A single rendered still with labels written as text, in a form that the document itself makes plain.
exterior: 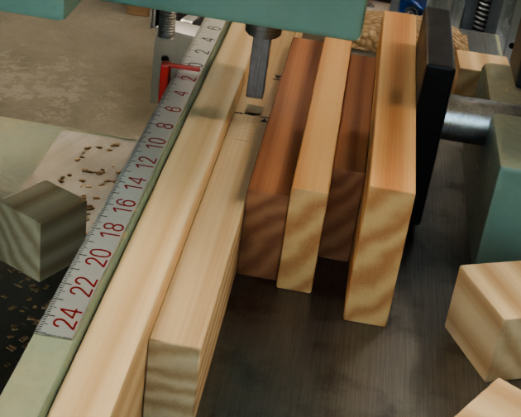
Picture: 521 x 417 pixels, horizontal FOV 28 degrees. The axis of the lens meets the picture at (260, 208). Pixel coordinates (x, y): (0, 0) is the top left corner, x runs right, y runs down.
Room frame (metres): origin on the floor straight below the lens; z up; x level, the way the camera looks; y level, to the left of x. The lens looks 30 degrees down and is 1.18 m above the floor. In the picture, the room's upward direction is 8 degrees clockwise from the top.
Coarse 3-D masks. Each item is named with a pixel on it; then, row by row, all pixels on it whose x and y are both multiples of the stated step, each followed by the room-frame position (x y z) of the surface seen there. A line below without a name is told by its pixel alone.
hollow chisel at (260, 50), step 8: (256, 40) 0.51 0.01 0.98; (264, 40) 0.51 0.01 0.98; (256, 48) 0.51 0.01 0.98; (264, 48) 0.51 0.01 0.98; (256, 56) 0.51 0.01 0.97; (264, 56) 0.51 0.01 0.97; (256, 64) 0.51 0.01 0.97; (264, 64) 0.51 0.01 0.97; (256, 72) 0.51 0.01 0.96; (264, 72) 0.51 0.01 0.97; (248, 80) 0.51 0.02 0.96; (256, 80) 0.51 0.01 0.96; (264, 80) 0.51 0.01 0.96; (248, 88) 0.51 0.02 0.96; (256, 88) 0.51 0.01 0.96; (264, 88) 0.51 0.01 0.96; (248, 96) 0.51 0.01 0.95; (256, 96) 0.51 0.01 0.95
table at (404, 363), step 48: (480, 48) 0.77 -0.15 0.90; (432, 192) 0.52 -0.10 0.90; (432, 240) 0.47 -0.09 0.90; (240, 288) 0.40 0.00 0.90; (336, 288) 0.41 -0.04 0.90; (432, 288) 0.42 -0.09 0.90; (240, 336) 0.36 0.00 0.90; (288, 336) 0.37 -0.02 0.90; (336, 336) 0.37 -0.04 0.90; (384, 336) 0.38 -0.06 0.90; (432, 336) 0.38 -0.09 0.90; (240, 384) 0.33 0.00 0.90; (288, 384) 0.34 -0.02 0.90; (336, 384) 0.34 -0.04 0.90; (384, 384) 0.35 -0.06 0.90; (432, 384) 0.35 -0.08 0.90; (480, 384) 0.35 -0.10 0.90
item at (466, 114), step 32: (448, 32) 0.52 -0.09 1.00; (416, 64) 0.53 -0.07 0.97; (448, 64) 0.48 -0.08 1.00; (416, 96) 0.49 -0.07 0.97; (448, 96) 0.47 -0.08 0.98; (416, 128) 0.47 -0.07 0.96; (448, 128) 0.51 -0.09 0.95; (480, 128) 0.50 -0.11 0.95; (416, 160) 0.47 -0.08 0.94; (416, 192) 0.47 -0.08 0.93; (416, 224) 0.47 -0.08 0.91
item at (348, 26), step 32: (128, 0) 0.48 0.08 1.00; (160, 0) 0.48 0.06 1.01; (192, 0) 0.48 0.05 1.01; (224, 0) 0.48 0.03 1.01; (256, 0) 0.48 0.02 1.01; (288, 0) 0.48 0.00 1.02; (320, 0) 0.48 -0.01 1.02; (352, 0) 0.47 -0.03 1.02; (256, 32) 0.50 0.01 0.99; (320, 32) 0.48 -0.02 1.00; (352, 32) 0.47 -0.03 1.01
